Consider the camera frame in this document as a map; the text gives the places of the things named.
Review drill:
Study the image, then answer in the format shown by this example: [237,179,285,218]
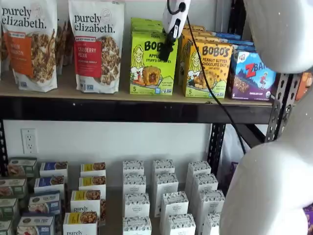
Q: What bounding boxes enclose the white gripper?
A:
[160,0,192,61]

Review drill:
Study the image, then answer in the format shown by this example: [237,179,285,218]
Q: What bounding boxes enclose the green Bobo's apple pie box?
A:
[129,31,179,96]
[131,17,164,25]
[131,23,165,33]

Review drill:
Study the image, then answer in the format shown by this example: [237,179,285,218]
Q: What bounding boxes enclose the yellow Bobo's peanut butter box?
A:
[181,39,234,99]
[183,23,206,32]
[178,30,214,44]

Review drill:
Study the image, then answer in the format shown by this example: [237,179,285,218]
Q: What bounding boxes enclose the blue Zbar snack box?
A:
[234,45,258,52]
[214,31,242,41]
[231,40,254,47]
[228,49,277,101]

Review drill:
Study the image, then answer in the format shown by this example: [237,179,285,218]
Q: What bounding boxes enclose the wooden shelf board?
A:
[0,58,303,107]

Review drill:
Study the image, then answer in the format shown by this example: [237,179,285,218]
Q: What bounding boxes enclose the white floral-print pastry box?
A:
[159,191,189,220]
[122,160,145,176]
[202,212,222,235]
[187,161,212,194]
[122,216,152,235]
[154,172,179,218]
[124,193,151,218]
[167,213,197,235]
[153,159,176,175]
[191,173,219,196]
[197,189,226,221]
[123,174,147,195]

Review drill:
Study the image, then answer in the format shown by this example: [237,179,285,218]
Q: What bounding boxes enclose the purple snack box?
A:
[230,161,240,177]

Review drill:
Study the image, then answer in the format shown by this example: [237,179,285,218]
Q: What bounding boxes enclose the yellow-trimmed granola box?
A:
[63,211,100,235]
[78,175,107,194]
[70,190,107,226]
[80,162,107,177]

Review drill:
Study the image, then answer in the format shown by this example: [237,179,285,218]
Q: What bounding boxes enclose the orange snack box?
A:
[295,71,313,101]

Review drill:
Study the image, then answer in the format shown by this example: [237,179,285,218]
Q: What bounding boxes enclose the small blue-trimmed cereal box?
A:
[33,175,66,195]
[16,215,56,235]
[40,161,68,182]
[28,191,62,216]

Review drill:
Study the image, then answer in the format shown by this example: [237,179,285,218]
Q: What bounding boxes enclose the small green-trimmed cereal box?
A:
[7,157,38,178]
[0,197,20,220]
[0,219,13,235]
[0,178,28,199]

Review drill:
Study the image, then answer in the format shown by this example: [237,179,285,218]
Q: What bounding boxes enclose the red-label purely elizabeth granola bag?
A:
[68,0,126,94]

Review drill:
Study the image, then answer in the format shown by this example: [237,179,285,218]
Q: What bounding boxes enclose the white granola bag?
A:
[55,18,75,75]

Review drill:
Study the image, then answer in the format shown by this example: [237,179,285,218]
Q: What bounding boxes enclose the white plastic bag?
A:
[218,124,246,194]

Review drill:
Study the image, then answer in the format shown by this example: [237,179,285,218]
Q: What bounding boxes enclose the orange-label purely elizabeth granola bag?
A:
[0,0,59,93]

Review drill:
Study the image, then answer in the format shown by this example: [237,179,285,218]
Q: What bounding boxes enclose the white organic pantry cartons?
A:
[24,156,221,235]

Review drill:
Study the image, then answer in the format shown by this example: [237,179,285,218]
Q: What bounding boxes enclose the purple package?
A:
[302,203,313,235]

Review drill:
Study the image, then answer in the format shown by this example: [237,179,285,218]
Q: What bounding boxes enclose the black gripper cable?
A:
[170,1,247,155]

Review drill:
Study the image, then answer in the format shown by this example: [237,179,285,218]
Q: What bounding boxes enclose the black metal shelf rack frame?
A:
[0,0,303,178]

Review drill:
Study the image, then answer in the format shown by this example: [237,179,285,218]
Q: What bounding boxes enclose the white wall power outlet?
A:
[21,128,39,155]

